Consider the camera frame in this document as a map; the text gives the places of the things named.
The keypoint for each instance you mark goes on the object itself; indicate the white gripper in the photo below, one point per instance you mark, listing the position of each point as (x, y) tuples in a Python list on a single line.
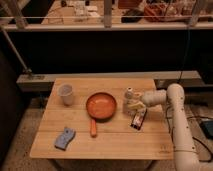
[(137, 96)]

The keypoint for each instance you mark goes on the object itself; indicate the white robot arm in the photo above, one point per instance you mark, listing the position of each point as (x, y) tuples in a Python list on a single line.
[(185, 154)]

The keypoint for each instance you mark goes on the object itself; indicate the dark snack bar wrapper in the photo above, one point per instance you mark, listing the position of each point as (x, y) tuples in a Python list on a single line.
[(138, 119)]

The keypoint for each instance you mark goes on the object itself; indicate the orange frying pan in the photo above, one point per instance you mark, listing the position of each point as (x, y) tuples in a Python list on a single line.
[(100, 106)]

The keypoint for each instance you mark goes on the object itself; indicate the wooden table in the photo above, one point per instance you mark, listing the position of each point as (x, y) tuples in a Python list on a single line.
[(115, 139)]

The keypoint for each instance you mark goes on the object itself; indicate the white plastic cup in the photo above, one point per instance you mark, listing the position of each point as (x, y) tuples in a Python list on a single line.
[(65, 92)]

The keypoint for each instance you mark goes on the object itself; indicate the black box on floor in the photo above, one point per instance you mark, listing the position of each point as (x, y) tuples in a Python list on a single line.
[(207, 128)]

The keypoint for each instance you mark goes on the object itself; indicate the blue sponge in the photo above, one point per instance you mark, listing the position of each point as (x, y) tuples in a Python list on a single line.
[(63, 140)]

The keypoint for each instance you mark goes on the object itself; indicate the metal railing frame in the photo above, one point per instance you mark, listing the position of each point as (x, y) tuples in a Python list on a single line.
[(100, 36)]

